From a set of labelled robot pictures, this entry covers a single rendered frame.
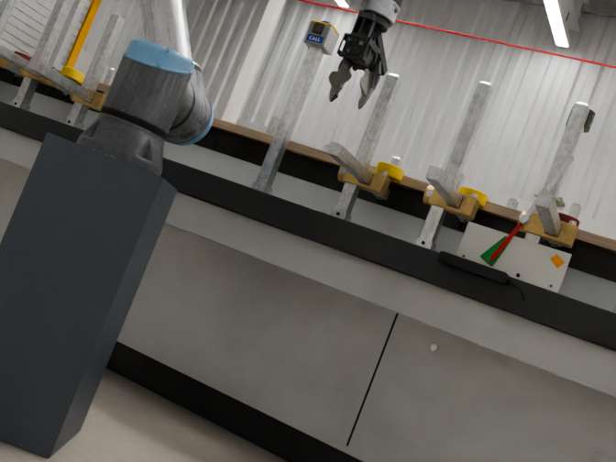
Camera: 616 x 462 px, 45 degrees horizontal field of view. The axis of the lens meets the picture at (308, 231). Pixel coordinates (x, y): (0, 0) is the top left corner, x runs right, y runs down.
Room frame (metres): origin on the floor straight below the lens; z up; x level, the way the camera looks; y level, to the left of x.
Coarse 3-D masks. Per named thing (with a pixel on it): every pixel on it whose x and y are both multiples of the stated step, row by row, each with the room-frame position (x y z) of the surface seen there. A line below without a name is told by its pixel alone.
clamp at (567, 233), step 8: (536, 216) 1.81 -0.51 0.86; (528, 224) 1.82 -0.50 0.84; (536, 224) 1.81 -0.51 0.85; (568, 224) 1.78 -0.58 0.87; (528, 232) 1.82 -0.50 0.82; (536, 232) 1.80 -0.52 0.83; (544, 232) 1.80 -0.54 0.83; (560, 232) 1.78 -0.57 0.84; (568, 232) 1.78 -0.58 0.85; (576, 232) 1.79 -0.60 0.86; (552, 240) 1.80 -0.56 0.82; (560, 240) 1.78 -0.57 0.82; (568, 240) 1.77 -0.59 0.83
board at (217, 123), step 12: (216, 120) 2.43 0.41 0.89; (228, 132) 2.44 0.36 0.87; (240, 132) 2.39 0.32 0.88; (252, 132) 2.37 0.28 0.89; (288, 144) 2.32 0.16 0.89; (300, 144) 2.30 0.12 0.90; (312, 156) 2.28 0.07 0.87; (324, 156) 2.26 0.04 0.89; (372, 168) 2.20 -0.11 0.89; (408, 180) 2.15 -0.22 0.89; (492, 204) 2.05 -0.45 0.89; (504, 216) 2.03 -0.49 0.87; (516, 216) 2.02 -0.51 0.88; (576, 240) 1.97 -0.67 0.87; (588, 240) 1.94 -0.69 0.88; (600, 240) 1.92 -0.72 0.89; (612, 240) 1.91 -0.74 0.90; (612, 252) 1.94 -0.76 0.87
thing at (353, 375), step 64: (0, 192) 2.79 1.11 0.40; (320, 192) 2.29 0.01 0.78; (192, 256) 2.43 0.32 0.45; (576, 256) 1.97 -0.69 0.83; (128, 320) 2.49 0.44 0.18; (192, 320) 2.39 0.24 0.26; (256, 320) 2.31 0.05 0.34; (320, 320) 2.23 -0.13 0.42; (384, 320) 2.15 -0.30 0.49; (192, 384) 2.39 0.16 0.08; (256, 384) 2.28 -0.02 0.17; (320, 384) 2.20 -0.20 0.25; (384, 384) 2.12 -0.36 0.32; (448, 384) 2.06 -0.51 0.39; (512, 384) 1.99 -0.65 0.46; (576, 384) 1.93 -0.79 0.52; (320, 448) 2.19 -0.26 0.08; (384, 448) 2.10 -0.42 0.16; (448, 448) 2.03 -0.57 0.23; (512, 448) 1.97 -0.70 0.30; (576, 448) 1.91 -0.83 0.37
